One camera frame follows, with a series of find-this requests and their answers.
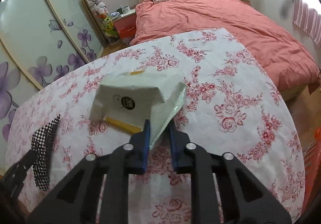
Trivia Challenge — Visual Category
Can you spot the black white checkered cloth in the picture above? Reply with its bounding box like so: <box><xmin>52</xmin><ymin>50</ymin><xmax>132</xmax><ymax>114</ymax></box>
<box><xmin>31</xmin><ymin>114</ymin><xmax>60</xmax><ymax>191</ymax></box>

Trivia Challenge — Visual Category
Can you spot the white paper bag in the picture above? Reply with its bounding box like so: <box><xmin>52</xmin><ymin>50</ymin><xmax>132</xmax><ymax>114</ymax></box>
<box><xmin>89</xmin><ymin>71</ymin><xmax>187</xmax><ymax>148</ymax></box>

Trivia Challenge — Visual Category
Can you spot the red plastic laundry basket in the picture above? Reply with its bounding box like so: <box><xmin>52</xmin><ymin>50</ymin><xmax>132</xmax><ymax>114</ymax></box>
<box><xmin>303</xmin><ymin>128</ymin><xmax>320</xmax><ymax>212</ymax></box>

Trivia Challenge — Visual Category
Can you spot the floral pink tablecloth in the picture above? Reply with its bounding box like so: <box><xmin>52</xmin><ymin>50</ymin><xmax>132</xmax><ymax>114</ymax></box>
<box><xmin>5</xmin><ymin>29</ymin><xmax>305</xmax><ymax>220</ymax></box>

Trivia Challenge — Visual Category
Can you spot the salmon pink duvet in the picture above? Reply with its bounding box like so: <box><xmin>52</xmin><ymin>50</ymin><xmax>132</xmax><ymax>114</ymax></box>
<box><xmin>129</xmin><ymin>0</ymin><xmax>321</xmax><ymax>95</ymax></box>

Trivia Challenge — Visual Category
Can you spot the wardrobe with purple flowers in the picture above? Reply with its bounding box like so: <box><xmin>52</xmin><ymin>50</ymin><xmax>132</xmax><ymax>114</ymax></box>
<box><xmin>0</xmin><ymin>0</ymin><xmax>108</xmax><ymax>164</ymax></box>

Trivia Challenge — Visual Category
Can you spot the pink bedside table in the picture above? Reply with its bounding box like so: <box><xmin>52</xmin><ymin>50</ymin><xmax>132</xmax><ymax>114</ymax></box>
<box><xmin>114</xmin><ymin>9</ymin><xmax>137</xmax><ymax>39</ymax></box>

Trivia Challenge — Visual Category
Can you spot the stuffed toys stack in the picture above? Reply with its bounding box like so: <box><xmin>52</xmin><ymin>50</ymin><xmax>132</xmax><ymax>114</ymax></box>
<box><xmin>87</xmin><ymin>0</ymin><xmax>119</xmax><ymax>42</ymax></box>

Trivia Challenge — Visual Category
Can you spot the pink curtain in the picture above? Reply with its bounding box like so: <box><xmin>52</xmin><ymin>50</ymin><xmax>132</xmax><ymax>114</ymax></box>
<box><xmin>292</xmin><ymin>0</ymin><xmax>321</xmax><ymax>47</ymax></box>

